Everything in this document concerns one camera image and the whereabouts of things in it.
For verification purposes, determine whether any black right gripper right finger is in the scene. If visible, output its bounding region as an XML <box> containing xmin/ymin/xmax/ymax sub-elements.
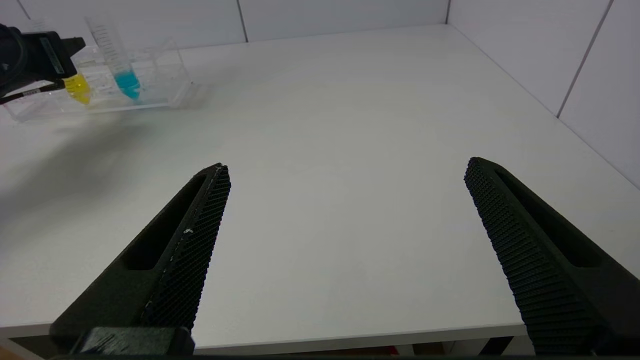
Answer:
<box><xmin>463</xmin><ymin>156</ymin><xmax>640</xmax><ymax>356</ymax></box>

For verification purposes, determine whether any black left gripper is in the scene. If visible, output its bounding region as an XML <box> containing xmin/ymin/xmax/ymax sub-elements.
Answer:
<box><xmin>0</xmin><ymin>22</ymin><xmax>86</xmax><ymax>99</ymax></box>

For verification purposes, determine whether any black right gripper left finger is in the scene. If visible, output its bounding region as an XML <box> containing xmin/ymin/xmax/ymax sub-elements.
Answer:
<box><xmin>49</xmin><ymin>162</ymin><xmax>232</xmax><ymax>352</ymax></box>

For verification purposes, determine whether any yellow pigment test tube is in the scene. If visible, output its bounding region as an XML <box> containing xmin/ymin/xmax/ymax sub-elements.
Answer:
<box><xmin>29</xmin><ymin>19</ymin><xmax>93</xmax><ymax>106</ymax></box>

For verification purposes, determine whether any blue pigment test tube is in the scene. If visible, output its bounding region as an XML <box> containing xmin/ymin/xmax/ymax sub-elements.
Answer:
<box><xmin>84</xmin><ymin>15</ymin><xmax>142</xmax><ymax>100</ymax></box>

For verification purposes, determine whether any clear acrylic test tube rack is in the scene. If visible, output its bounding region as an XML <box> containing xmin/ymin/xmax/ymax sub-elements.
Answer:
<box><xmin>2</xmin><ymin>37</ymin><xmax>197</xmax><ymax>124</ymax></box>

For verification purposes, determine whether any black camera cable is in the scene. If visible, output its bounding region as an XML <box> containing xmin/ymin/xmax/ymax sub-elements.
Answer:
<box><xmin>0</xmin><ymin>81</ymin><xmax>67</xmax><ymax>106</ymax></box>

